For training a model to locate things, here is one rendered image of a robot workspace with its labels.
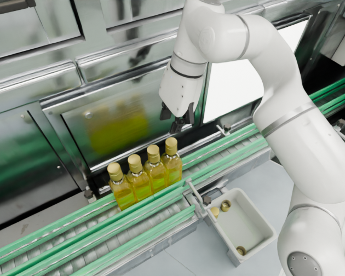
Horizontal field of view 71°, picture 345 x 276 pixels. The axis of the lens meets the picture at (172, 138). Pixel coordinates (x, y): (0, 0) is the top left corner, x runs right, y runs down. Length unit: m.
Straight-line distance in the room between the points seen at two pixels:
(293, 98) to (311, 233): 0.18
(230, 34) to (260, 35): 0.07
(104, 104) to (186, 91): 0.25
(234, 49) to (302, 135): 0.16
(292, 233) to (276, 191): 0.77
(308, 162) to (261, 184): 0.80
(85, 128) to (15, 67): 0.22
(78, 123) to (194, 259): 0.63
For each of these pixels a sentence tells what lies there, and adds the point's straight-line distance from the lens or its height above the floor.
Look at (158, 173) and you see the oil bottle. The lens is 0.75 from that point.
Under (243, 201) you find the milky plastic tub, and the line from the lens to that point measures 1.03.
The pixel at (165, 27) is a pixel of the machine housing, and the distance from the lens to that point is 0.66.
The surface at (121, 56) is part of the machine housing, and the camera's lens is 0.61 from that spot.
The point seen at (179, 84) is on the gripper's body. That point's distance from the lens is 0.52.
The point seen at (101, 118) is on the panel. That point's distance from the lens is 0.70.
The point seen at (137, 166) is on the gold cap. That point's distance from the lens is 0.67.
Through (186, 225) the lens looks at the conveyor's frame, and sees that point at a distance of 0.89.
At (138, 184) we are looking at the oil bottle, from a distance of 0.73.
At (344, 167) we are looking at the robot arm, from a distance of 0.38.
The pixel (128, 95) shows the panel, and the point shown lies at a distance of 0.68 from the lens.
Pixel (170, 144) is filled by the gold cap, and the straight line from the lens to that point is 0.69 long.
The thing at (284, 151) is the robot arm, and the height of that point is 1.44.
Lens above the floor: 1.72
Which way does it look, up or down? 52 degrees down
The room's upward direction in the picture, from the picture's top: straight up
